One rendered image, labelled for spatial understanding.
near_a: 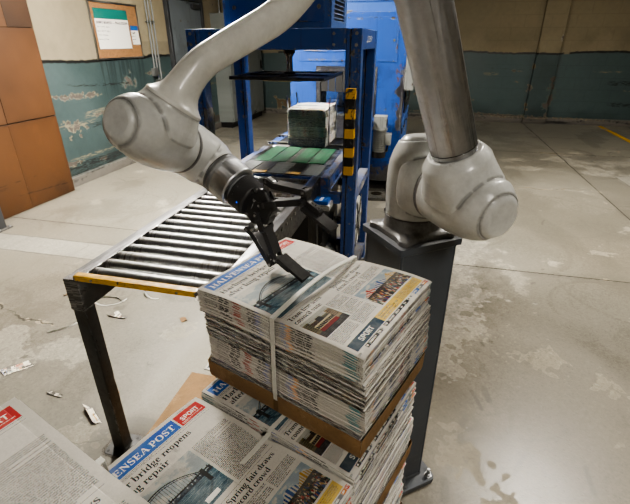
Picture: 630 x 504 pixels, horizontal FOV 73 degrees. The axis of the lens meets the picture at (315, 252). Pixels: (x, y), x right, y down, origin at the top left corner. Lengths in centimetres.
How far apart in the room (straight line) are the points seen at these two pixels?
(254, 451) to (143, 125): 59
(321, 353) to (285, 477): 22
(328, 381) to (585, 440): 163
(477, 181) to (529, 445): 139
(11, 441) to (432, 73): 85
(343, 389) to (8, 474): 45
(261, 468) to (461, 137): 73
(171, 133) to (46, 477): 50
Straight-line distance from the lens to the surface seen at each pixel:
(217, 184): 87
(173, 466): 87
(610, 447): 227
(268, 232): 87
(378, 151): 458
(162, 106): 77
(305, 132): 322
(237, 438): 88
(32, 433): 65
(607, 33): 1027
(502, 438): 211
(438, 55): 88
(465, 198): 96
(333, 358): 71
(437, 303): 134
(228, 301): 82
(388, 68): 467
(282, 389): 86
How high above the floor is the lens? 149
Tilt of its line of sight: 26 degrees down
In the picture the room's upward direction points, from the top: straight up
